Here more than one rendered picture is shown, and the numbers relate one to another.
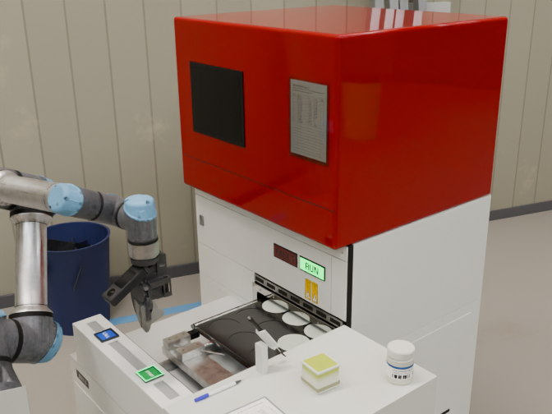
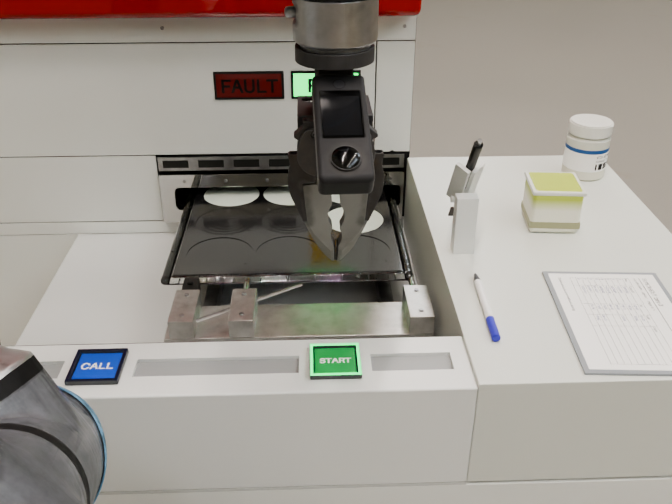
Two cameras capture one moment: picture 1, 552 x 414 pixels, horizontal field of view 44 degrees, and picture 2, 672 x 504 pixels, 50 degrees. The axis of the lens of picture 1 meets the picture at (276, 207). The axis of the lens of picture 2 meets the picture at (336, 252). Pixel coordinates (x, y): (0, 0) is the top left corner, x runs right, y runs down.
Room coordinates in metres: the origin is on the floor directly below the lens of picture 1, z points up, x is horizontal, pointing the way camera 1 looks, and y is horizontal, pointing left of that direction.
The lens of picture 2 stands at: (1.18, 0.86, 1.47)
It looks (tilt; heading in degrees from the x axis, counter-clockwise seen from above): 30 degrees down; 307
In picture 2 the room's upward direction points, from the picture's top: straight up
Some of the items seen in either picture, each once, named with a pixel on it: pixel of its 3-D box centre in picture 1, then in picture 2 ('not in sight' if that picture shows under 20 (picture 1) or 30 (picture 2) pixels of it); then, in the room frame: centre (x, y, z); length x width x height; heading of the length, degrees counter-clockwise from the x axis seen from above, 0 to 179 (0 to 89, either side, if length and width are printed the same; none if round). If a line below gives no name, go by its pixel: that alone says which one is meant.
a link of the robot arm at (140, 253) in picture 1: (143, 248); (331, 21); (1.57, 0.33, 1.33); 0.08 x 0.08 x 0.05
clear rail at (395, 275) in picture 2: (224, 349); (287, 278); (1.79, 0.16, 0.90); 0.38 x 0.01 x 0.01; 39
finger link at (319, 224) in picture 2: (148, 311); (319, 211); (1.58, 0.34, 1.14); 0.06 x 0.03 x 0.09; 129
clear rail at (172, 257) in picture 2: (237, 308); (182, 224); (2.04, 0.13, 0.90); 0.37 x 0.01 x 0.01; 129
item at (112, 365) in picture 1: (130, 376); (225, 414); (1.66, 0.42, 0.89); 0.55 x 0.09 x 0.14; 39
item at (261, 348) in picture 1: (266, 347); (463, 202); (1.58, 0.03, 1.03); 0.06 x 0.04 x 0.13; 129
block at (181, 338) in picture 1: (177, 340); (185, 312); (1.84, 0.31, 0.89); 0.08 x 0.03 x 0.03; 129
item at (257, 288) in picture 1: (294, 317); (282, 195); (1.98, -0.06, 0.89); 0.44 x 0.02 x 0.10; 39
